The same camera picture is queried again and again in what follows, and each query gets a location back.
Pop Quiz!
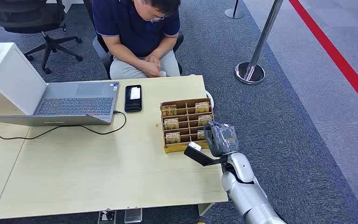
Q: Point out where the person's left hand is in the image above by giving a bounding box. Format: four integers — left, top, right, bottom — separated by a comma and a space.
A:
145, 54, 162, 68

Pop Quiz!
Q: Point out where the person's right hand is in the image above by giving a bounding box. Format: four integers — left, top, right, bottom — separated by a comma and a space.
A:
140, 61, 162, 78

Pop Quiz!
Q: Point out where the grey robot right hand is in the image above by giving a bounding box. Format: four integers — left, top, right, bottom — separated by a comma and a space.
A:
203, 120, 239, 158

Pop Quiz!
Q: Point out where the brown cardboard card holder box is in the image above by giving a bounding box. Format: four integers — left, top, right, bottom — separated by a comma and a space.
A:
160, 98, 215, 154

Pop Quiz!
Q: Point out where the person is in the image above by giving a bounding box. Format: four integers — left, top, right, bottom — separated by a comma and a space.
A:
91, 0, 182, 80

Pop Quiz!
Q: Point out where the black office chair with person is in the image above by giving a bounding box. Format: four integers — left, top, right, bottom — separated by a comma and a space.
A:
83, 0, 185, 80

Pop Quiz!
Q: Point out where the black smartphone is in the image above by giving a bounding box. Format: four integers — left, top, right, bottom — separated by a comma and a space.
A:
124, 84, 143, 113

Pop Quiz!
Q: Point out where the pale desk leg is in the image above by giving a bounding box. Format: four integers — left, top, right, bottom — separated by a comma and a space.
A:
197, 203, 214, 217

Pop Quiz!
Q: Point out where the grey laptop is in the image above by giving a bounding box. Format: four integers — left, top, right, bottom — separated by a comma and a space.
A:
0, 81, 120, 127

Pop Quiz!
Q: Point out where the empty black office chair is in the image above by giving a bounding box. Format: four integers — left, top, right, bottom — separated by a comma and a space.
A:
0, 0, 83, 75

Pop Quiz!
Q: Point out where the grey box under desk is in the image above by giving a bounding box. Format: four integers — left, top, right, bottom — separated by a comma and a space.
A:
124, 208, 143, 224

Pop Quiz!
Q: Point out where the white display box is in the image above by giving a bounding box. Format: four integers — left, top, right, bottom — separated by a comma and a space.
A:
0, 42, 48, 117

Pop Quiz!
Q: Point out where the power strip under desk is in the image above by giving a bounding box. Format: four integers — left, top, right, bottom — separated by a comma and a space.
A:
97, 210, 117, 224

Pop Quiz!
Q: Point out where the black and white wrist camera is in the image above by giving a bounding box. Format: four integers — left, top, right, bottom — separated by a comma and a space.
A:
183, 141, 223, 167

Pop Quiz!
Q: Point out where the white cord loop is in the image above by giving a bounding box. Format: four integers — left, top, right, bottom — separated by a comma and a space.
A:
204, 90, 215, 110

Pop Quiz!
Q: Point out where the black laptop power cable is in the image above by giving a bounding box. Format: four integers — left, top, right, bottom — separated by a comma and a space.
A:
0, 110, 127, 140

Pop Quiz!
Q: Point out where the chrome stanchion post with base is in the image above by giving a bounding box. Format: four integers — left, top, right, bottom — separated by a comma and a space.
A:
234, 0, 285, 85
224, 0, 245, 20

